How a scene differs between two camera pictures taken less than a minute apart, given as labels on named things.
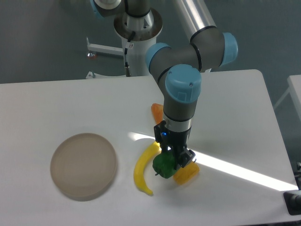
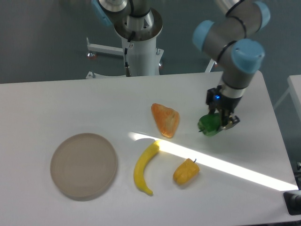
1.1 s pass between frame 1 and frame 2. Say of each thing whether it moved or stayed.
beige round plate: stayed
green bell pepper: moved
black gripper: moved
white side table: stayed
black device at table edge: stayed
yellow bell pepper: stayed
